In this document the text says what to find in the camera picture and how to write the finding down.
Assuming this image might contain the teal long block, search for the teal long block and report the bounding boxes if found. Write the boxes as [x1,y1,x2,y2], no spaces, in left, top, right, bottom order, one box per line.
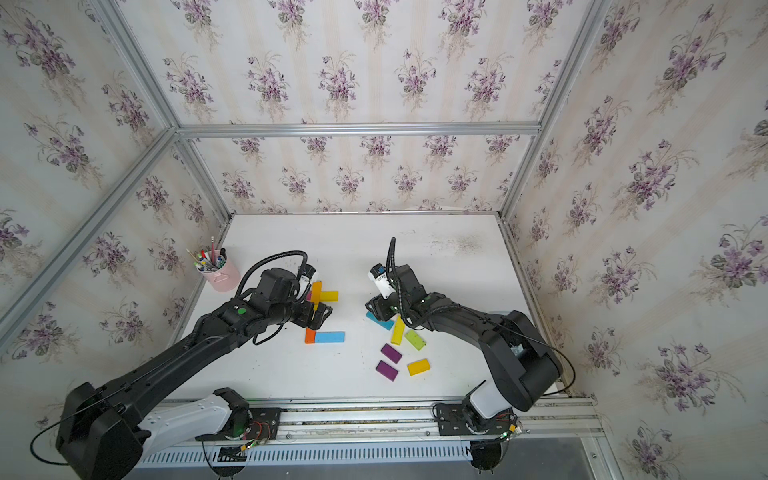
[366,312,395,331]

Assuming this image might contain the orange-red block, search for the orange-red block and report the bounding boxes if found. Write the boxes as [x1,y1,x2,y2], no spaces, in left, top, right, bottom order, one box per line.
[304,328,316,345]

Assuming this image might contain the orange-yellow long block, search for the orange-yellow long block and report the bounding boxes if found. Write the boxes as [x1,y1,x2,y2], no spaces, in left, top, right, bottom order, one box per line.
[310,281,322,303]

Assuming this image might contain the light blue long block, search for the light blue long block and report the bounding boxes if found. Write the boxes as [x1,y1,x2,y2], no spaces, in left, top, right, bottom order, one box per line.
[314,331,345,344]

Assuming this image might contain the purple block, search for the purple block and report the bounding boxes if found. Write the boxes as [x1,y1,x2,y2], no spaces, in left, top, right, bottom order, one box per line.
[381,343,403,364]
[375,361,399,382]

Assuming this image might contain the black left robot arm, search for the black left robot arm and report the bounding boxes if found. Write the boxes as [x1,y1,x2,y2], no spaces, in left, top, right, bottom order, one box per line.
[55,265,332,479]

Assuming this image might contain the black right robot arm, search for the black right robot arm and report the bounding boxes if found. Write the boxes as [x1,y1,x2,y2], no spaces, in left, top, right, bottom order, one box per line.
[366,263,563,429]

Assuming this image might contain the yellow long block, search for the yellow long block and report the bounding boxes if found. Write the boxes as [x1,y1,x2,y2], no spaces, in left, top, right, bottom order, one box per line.
[390,317,406,345]

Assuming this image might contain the lime green block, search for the lime green block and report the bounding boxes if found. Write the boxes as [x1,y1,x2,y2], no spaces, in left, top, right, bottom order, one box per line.
[405,330,426,351]

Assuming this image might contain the yellow-orange block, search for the yellow-orange block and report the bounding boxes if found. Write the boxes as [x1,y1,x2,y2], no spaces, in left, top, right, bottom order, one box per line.
[407,358,431,376]

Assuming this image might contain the pink pen cup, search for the pink pen cup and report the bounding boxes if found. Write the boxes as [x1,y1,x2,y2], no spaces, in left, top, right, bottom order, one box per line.
[200,260,241,292]

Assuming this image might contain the pens in cup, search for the pens in cup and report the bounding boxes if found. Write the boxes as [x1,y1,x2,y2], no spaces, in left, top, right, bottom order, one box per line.
[185,236,226,273]

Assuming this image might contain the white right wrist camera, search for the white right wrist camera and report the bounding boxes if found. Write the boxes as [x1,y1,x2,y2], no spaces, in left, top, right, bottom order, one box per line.
[368,263,395,299]

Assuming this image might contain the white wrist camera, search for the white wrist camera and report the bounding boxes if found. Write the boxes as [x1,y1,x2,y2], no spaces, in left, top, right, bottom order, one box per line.
[298,264,316,298]
[368,263,395,299]

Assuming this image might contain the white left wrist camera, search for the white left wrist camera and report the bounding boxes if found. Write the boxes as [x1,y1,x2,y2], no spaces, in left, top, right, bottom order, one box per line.
[298,264,316,298]

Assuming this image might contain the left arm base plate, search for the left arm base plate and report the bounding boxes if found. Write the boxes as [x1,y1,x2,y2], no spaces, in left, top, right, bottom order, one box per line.
[195,408,283,442]

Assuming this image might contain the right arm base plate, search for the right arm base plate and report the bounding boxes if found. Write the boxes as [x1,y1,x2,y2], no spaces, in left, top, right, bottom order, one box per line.
[431,402,519,437]

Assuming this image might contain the aluminium front rail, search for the aluminium front rail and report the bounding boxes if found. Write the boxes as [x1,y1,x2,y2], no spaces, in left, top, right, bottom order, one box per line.
[250,397,607,446]

